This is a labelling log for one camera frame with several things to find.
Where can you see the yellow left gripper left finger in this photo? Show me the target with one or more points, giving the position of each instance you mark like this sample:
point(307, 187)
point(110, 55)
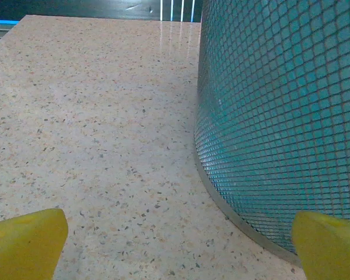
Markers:
point(23, 248)

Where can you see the metal mesh waste bin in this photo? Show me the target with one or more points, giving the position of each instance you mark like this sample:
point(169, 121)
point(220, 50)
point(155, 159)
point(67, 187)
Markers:
point(251, 146)

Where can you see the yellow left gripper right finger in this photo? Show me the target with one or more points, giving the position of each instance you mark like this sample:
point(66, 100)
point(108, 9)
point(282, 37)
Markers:
point(329, 251)

